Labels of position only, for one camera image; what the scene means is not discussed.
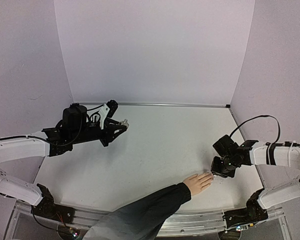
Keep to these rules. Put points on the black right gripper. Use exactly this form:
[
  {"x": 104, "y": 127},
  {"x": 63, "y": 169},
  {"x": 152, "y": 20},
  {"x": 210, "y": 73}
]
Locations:
[{"x": 217, "y": 169}]

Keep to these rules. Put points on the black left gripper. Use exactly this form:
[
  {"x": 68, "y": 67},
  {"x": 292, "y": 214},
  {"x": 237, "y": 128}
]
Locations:
[{"x": 110, "y": 128}]

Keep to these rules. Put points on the glitter nail polish bottle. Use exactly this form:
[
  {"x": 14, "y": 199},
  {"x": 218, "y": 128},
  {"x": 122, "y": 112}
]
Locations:
[{"x": 124, "y": 123}]

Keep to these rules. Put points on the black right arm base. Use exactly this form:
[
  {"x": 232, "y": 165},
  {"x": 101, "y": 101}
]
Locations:
[{"x": 251, "y": 214}]

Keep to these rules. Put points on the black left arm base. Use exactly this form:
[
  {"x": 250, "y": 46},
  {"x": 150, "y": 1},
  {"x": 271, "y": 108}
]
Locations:
[{"x": 48, "y": 209}]

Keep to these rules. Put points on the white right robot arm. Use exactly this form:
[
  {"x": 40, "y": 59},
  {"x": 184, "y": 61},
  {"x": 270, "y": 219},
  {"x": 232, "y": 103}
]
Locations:
[{"x": 280, "y": 161}]

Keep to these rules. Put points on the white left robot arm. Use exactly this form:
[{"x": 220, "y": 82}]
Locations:
[{"x": 42, "y": 144}]

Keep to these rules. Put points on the dark sleeved forearm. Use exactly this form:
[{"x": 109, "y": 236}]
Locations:
[{"x": 142, "y": 219}]

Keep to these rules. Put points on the mannequin hand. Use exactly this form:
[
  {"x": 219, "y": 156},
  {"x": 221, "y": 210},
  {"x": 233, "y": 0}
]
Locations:
[{"x": 198, "y": 182}]

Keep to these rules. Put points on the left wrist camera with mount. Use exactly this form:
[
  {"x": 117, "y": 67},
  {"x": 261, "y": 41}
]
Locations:
[{"x": 103, "y": 112}]

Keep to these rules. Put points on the aluminium table frame rail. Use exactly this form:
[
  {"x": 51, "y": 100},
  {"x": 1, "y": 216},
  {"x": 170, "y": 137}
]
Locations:
[{"x": 51, "y": 221}]

